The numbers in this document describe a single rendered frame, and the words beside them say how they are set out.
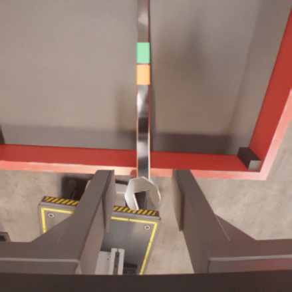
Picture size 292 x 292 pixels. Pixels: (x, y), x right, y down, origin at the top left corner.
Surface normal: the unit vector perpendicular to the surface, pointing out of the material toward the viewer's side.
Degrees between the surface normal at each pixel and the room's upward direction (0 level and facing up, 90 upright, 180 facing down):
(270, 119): 90
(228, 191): 0
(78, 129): 0
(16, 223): 0
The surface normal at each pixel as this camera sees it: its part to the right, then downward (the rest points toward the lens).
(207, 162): 0.06, -0.88
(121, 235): 0.01, 0.47
